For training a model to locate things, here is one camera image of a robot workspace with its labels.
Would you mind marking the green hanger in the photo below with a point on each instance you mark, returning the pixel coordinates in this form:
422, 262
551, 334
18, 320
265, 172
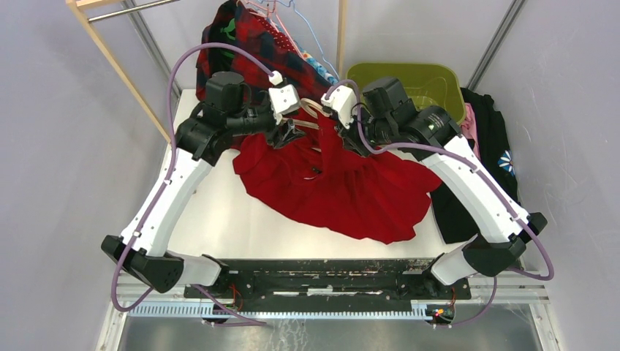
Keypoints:
228, 37

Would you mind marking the pink hanger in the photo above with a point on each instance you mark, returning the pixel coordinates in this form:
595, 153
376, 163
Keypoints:
268, 12

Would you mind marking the pink cloth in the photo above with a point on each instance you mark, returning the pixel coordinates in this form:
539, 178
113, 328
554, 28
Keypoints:
469, 129

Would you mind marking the wooden hanger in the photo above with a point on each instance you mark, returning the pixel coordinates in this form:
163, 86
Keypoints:
310, 107

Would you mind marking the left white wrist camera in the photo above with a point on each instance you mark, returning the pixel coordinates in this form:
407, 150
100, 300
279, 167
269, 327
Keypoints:
283, 97

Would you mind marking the red pleated skirt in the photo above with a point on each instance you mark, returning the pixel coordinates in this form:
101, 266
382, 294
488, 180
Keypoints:
315, 181

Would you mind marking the red polka dot garment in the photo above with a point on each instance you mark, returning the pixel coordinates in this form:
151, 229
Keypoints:
281, 35

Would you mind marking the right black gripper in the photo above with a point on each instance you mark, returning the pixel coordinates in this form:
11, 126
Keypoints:
349, 135

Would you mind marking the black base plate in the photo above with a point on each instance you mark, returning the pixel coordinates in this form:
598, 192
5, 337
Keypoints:
352, 285

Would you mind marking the wooden clothes rack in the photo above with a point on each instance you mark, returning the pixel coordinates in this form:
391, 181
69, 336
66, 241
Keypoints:
78, 8

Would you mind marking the red plaid shirt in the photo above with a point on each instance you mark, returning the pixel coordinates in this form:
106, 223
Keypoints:
256, 56

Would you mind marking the blue wire hanger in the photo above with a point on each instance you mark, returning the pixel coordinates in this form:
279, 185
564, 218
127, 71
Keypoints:
303, 32

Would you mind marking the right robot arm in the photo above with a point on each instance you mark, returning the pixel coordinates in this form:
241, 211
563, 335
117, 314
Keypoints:
381, 117

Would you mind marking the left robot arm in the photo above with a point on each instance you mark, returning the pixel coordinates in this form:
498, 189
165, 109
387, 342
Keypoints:
227, 112

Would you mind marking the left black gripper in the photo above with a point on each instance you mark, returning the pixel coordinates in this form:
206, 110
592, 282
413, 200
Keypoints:
279, 138

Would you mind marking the blue floral garment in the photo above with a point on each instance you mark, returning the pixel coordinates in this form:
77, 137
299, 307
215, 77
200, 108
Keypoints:
318, 67

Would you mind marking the black garment with flower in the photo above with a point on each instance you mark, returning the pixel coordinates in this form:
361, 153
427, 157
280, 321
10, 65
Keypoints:
454, 222

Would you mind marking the green plastic basket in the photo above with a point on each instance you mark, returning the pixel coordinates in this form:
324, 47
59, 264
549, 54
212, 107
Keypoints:
426, 84

